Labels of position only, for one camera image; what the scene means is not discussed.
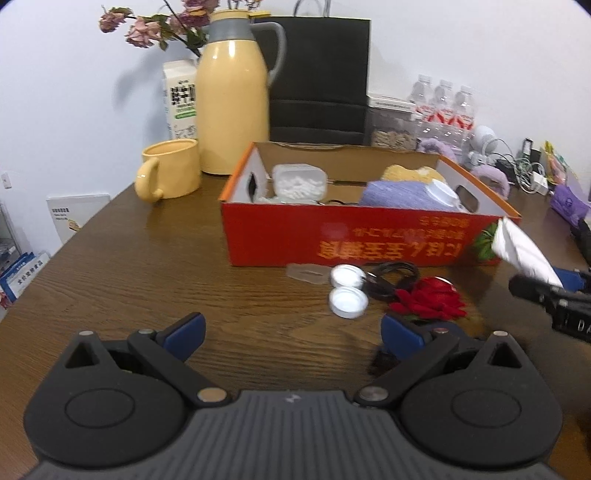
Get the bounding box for black paper bag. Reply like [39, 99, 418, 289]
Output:
[254, 0, 371, 147]

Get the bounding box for black object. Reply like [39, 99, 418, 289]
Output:
[573, 217, 591, 266]

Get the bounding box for tangled cables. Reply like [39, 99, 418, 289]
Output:
[489, 138, 536, 192]

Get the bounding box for red cardboard box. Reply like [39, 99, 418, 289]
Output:
[218, 141, 522, 268]

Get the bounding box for purple pouch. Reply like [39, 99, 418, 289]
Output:
[549, 184, 591, 227]

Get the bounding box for clear water bottle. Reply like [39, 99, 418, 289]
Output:
[431, 79, 455, 139]
[409, 75, 435, 139]
[450, 85, 476, 141]

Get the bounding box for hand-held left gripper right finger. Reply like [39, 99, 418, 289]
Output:
[353, 313, 534, 409]

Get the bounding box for black coiled cable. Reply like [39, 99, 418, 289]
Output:
[365, 261, 421, 303]

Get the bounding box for white round lid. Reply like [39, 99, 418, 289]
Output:
[330, 265, 367, 289]
[329, 287, 369, 319]

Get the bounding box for white booklet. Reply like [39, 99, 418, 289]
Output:
[46, 194, 112, 245]

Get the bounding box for yellow thermos jug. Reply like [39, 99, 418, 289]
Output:
[195, 10, 287, 176]

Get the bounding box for blue white booklets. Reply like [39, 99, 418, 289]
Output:
[0, 251, 51, 310]

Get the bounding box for red fabric rose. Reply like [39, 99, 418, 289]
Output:
[388, 276, 467, 323]

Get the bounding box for yellow mug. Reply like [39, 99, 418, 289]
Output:
[135, 138, 202, 204]

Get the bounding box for colourful snack packets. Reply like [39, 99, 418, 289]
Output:
[544, 141, 580, 185]

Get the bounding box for yellow white plush toy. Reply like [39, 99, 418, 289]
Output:
[381, 164, 467, 212]

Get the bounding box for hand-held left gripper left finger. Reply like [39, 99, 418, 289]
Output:
[48, 312, 232, 409]

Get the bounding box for clear plastic piece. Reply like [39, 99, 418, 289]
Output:
[286, 262, 334, 284]

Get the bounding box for dried pink flower bouquet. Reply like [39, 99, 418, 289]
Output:
[99, 0, 264, 58]

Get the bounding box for clear cotton swab box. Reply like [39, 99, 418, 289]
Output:
[271, 163, 328, 202]

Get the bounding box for white round device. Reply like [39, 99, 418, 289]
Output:
[466, 124, 497, 164]

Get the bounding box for purple knit cloth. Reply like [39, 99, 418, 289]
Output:
[359, 180, 462, 213]

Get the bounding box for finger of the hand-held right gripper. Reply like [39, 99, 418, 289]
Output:
[554, 268, 591, 291]
[510, 274, 561, 308]

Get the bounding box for white milk carton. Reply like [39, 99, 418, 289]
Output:
[161, 60, 200, 141]

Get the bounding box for metal wire rack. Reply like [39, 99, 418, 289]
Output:
[0, 200, 20, 259]

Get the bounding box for clear food container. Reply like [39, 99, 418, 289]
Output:
[367, 92, 419, 151]

